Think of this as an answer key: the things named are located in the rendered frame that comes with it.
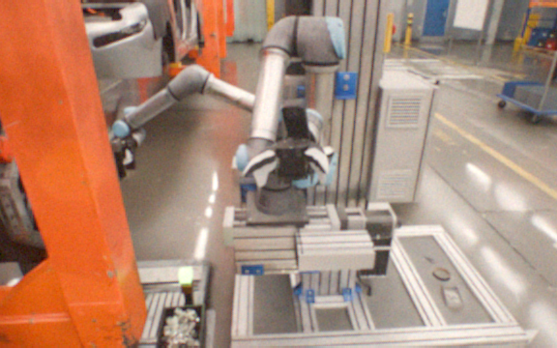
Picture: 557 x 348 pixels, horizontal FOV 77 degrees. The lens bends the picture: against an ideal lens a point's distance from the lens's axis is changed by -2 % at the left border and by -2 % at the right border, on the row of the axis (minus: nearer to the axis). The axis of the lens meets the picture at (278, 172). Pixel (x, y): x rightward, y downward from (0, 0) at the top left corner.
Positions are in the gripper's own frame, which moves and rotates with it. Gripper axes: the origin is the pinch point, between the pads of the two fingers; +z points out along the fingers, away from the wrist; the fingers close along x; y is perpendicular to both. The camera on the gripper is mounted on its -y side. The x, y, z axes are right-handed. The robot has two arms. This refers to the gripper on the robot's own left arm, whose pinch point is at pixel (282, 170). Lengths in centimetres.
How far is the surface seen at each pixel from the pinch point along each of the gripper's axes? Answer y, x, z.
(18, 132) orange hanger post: -9, 59, -5
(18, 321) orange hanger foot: 45, 84, 0
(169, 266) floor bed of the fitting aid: 103, 101, -94
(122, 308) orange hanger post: 46, 55, -8
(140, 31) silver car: -25, 199, -291
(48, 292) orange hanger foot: 37, 74, -5
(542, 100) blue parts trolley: 123, -242, -453
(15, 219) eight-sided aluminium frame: 29, 107, -29
